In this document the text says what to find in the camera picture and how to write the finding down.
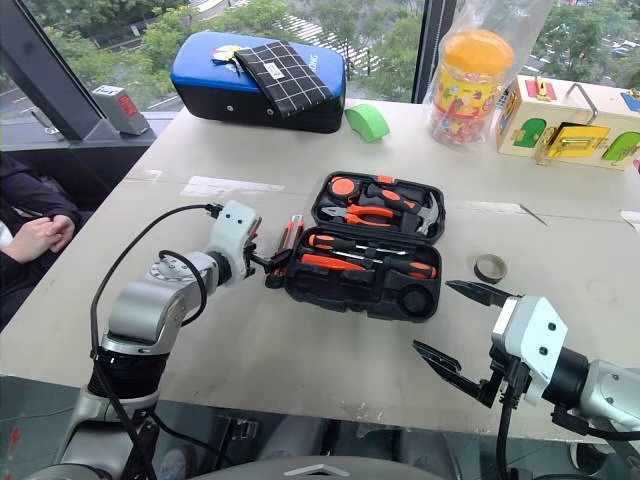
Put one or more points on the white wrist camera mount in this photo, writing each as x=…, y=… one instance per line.
x=535, y=335
x=231, y=235

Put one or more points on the green tape roll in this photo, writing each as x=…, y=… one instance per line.
x=367, y=122

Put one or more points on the orange grey utility knife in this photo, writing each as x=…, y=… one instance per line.
x=294, y=231

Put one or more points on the clear plastic bag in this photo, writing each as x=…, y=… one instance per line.
x=525, y=20

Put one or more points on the orange black tape measure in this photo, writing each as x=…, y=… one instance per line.
x=344, y=186

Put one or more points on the bystander bare hand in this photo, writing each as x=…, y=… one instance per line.
x=40, y=237

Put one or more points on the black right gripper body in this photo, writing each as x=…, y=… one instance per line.
x=506, y=382

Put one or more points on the plastic jar orange lid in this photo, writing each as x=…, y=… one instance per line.
x=472, y=90

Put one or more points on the grey robot torso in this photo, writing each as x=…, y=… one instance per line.
x=320, y=470

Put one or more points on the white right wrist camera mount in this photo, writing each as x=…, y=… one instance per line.
x=535, y=335

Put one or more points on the bystander in dark clothes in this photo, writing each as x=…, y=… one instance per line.
x=25, y=195

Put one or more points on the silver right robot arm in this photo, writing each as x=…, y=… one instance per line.
x=607, y=395

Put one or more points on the blue black hard case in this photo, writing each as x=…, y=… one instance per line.
x=210, y=85

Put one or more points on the black plastic tool case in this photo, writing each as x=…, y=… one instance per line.
x=350, y=300

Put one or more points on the wooden lock puzzle box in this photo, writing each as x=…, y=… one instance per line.
x=560, y=125

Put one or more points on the black white grid pouch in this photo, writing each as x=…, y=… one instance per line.
x=287, y=80

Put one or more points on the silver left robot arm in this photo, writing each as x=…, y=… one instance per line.
x=145, y=305

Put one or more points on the grey box red label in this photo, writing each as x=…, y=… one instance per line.
x=122, y=107

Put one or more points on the grey tape roll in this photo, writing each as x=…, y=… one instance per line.
x=491, y=272

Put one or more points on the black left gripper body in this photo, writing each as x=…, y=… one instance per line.
x=251, y=245

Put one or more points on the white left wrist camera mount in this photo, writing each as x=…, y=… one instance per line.
x=231, y=235

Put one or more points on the dark upright window post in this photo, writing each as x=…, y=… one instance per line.
x=427, y=50

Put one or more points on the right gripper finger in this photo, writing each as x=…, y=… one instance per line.
x=442, y=367
x=487, y=293

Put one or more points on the dark slanted window beam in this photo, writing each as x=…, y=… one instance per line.
x=45, y=70

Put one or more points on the black orange claw hammer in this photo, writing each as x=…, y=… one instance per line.
x=395, y=200

